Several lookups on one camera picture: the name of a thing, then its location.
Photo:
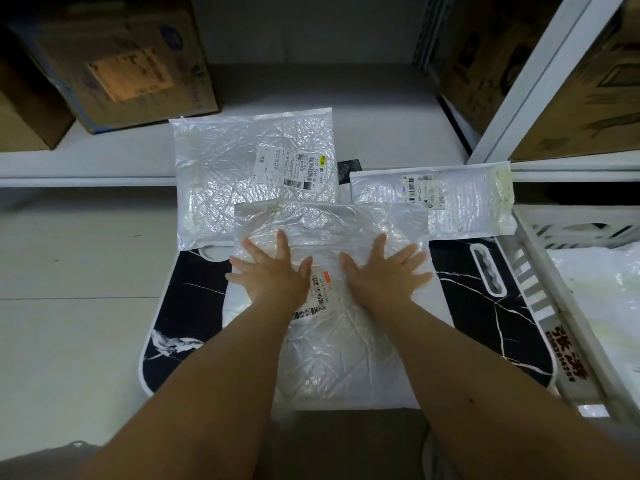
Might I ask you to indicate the person's left hand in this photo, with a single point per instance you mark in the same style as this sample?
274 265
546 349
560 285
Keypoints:
272 279

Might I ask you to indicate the narrow white mailer taped end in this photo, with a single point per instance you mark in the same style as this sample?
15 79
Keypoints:
470 199

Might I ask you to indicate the white plastic basket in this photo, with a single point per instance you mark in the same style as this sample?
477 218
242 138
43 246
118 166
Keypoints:
570 314

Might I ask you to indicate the large white bubble mailer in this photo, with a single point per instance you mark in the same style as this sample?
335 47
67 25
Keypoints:
605 294

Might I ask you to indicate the plain brown cardboard box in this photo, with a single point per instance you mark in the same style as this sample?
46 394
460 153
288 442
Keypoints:
25 119

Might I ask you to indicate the person's left forearm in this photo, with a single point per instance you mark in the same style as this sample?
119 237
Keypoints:
200 399

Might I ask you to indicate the white metal shelf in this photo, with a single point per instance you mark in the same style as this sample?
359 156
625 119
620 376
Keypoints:
375 119

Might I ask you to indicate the person's white shorts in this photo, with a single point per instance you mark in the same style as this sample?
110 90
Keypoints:
40 464

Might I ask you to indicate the dark grey bag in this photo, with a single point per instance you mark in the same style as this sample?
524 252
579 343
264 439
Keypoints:
349 172

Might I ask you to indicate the black marble lap table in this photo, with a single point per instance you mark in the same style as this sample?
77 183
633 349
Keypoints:
195 299

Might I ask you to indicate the cardboard box with black print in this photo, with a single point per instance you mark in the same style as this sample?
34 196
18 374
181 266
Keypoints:
585 119

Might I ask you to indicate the cardboard box with orange label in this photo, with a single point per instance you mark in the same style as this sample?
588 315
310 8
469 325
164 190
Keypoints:
125 69

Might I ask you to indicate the white mailer yellow sticker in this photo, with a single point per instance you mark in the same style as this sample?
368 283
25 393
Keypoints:
215 164

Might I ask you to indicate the person's right forearm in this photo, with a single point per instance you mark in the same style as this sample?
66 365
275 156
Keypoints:
500 404

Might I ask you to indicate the person's right hand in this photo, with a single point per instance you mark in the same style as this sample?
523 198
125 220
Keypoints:
385 284

